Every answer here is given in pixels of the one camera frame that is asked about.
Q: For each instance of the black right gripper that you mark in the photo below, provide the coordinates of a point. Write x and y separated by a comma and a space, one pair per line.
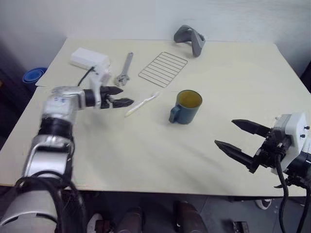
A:
266, 155

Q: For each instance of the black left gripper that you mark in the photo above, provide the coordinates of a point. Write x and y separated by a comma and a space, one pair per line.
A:
106, 95

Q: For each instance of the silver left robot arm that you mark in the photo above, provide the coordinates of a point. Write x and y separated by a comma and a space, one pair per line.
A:
60, 102

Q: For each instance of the white toothbrush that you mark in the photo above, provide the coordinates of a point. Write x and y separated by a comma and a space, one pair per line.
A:
141, 104

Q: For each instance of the blue mug yellow inside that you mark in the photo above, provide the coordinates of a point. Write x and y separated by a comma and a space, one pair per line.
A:
187, 112

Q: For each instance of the silver adjustable wrench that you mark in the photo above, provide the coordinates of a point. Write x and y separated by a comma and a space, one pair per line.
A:
125, 70

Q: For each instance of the white rectangular box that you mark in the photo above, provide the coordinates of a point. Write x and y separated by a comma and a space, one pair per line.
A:
88, 58

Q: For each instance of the white shoe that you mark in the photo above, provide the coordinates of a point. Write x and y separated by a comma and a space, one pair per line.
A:
263, 203

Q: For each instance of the blue plastic bucket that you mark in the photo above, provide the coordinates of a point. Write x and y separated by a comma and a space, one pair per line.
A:
34, 75

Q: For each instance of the dark rounded shape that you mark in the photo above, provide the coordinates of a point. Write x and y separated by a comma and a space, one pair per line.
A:
189, 218
131, 221

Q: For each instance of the white object under table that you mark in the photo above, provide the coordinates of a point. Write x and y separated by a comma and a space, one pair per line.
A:
94, 223

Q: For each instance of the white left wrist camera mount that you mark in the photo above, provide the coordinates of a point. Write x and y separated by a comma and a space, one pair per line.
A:
100, 77

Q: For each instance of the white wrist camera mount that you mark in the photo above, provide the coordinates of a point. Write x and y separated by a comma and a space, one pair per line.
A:
100, 77
295, 136

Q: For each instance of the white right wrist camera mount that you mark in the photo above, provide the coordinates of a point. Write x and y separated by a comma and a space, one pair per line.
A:
295, 136

